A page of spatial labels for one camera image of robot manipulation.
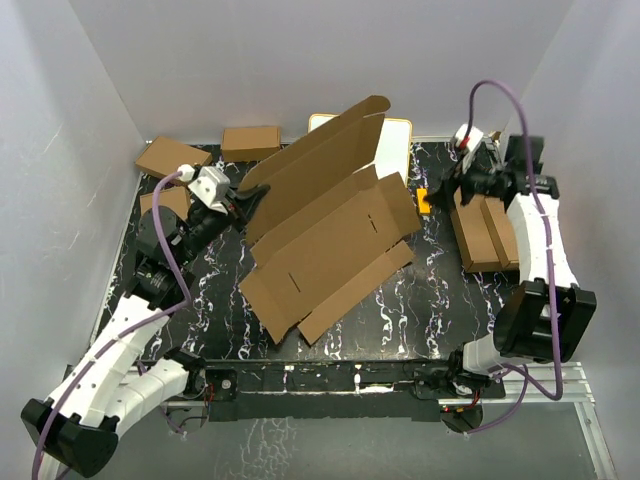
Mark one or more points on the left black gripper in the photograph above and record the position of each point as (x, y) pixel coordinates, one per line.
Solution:
(232, 203)

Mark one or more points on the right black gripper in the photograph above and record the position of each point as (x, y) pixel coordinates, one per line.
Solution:
(460, 180)

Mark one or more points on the large cardboard box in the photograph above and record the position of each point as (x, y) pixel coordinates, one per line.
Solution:
(330, 230)
(477, 251)

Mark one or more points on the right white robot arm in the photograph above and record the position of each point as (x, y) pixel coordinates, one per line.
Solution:
(542, 323)

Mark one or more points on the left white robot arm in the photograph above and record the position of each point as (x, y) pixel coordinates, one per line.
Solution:
(81, 422)

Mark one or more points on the folded cardboard box back centre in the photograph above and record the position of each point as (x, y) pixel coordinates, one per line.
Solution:
(247, 144)

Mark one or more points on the small folded cardboard box right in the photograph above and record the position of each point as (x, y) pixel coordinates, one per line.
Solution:
(501, 233)

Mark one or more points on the folded cardboard box back left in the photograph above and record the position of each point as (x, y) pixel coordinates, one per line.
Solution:
(163, 156)

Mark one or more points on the yellow block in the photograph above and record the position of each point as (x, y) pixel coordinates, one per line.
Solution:
(424, 206)

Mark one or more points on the black base bar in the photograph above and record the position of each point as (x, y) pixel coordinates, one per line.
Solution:
(417, 389)

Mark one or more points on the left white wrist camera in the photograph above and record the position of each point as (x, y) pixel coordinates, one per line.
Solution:
(206, 183)

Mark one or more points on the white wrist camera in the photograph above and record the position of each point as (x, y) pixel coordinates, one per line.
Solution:
(467, 139)
(206, 183)

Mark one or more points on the white board with yellow frame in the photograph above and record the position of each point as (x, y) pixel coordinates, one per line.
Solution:
(390, 145)

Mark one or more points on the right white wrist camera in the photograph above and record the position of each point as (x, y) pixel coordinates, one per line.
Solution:
(467, 139)

